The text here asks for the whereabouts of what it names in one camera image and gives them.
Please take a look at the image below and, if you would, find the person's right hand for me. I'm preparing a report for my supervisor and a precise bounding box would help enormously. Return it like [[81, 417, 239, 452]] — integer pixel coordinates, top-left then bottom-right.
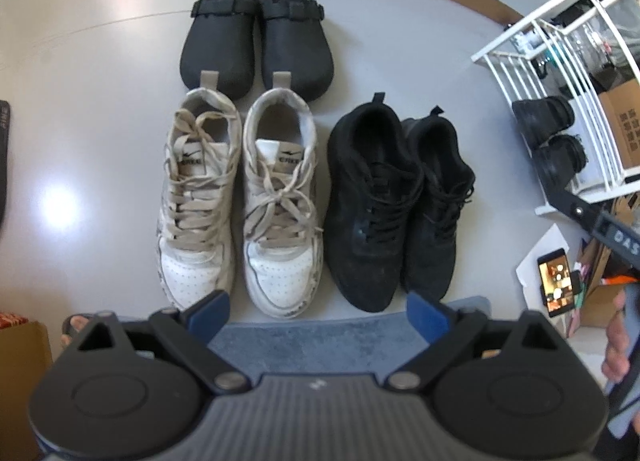
[[602, 285, 640, 394]]

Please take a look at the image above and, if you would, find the white paper sheet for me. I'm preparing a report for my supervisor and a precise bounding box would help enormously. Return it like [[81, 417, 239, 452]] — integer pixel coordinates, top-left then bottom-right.
[[516, 224, 571, 292]]

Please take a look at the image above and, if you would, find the black bear print slide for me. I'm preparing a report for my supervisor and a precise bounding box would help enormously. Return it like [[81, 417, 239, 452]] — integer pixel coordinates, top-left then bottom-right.
[[0, 100, 12, 227]]

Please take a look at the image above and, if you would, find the black smartphone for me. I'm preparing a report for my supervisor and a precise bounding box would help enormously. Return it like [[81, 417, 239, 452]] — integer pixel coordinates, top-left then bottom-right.
[[537, 248, 576, 318]]

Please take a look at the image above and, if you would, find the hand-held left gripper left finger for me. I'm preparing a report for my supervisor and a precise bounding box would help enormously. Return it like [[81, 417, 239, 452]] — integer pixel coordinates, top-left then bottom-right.
[[74, 289, 251, 396]]

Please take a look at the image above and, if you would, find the clear water bottle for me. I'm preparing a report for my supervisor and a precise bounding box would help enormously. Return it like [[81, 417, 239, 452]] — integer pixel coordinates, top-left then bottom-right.
[[547, 34, 577, 73]]

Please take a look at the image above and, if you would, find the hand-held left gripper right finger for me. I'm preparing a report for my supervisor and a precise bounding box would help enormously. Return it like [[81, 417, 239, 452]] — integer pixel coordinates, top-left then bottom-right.
[[385, 292, 575, 394]]

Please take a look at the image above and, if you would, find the black buckle clog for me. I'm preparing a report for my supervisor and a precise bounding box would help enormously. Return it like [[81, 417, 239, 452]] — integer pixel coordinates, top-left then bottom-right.
[[257, 0, 335, 103], [180, 0, 258, 99]]

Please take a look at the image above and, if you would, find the cardboard box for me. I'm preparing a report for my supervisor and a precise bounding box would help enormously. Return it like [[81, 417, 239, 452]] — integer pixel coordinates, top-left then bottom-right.
[[597, 78, 640, 187]]

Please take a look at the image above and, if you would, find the brown paper bag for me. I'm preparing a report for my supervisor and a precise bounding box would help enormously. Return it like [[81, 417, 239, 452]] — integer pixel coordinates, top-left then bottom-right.
[[0, 311, 53, 461], [565, 196, 640, 337]]

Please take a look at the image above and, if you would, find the black lace-up sneaker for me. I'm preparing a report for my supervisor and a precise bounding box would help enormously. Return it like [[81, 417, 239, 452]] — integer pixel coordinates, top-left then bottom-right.
[[400, 108, 476, 302], [325, 92, 426, 313]]

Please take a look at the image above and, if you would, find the white shoe rack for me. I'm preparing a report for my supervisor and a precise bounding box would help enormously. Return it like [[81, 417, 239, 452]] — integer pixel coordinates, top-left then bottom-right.
[[471, 0, 640, 216]]

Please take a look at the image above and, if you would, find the person's left foot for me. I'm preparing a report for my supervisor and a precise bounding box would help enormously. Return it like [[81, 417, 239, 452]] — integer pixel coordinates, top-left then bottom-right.
[[60, 313, 96, 347]]

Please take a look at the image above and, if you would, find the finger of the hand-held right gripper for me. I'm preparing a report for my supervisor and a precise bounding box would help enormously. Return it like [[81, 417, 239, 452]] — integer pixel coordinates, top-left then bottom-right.
[[546, 180, 609, 238]]

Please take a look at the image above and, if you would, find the white printed sneaker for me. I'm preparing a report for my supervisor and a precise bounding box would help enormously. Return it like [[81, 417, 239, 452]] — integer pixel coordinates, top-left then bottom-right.
[[157, 71, 243, 312], [241, 72, 323, 319]]

